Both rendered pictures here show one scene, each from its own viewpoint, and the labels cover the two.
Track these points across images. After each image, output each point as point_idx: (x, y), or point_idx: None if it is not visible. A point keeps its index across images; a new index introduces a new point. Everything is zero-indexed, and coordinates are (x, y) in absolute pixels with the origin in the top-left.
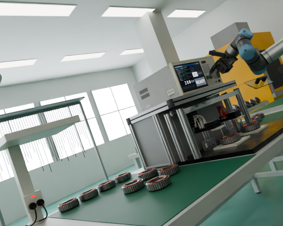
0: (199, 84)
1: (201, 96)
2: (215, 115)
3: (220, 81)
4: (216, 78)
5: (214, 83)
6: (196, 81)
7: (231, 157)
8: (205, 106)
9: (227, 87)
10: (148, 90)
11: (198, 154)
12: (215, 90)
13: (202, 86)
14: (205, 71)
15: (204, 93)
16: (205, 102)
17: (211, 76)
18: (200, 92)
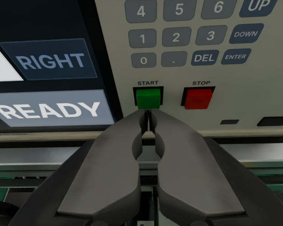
0: (32, 119)
1: (9, 176)
2: None
3: (275, 125)
4: (259, 110)
5: (206, 126)
6: (1, 107)
7: None
8: (28, 191)
9: (262, 172)
10: None
11: None
12: (143, 171)
13: (64, 128)
14: (142, 56)
15: (38, 170)
16: (28, 188)
17: (192, 104)
18: (0, 169)
